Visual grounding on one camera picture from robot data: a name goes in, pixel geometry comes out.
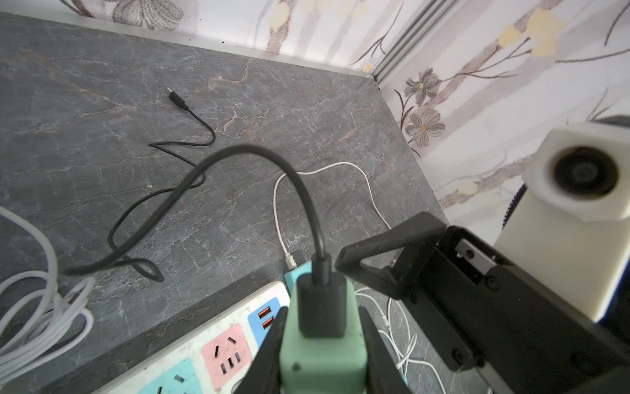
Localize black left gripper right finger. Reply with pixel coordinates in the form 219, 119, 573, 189
359, 307, 412, 394

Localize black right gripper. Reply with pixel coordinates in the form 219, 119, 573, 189
335, 212, 629, 393

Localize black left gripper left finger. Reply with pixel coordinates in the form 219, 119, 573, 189
233, 306, 289, 394

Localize green charger with black cable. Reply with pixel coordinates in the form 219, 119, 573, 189
279, 254, 368, 393

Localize teal charger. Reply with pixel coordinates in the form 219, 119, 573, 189
284, 261, 312, 296

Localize white colourful power strip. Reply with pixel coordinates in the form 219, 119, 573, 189
96, 282, 290, 394

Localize white charging cable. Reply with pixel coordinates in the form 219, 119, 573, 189
271, 161, 446, 394

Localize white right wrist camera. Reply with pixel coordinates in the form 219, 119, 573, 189
495, 117, 629, 323

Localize black USB cable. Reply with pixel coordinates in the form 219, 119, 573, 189
62, 87, 328, 284

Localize coiled white cable bundle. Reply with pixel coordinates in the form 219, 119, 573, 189
0, 205, 97, 385

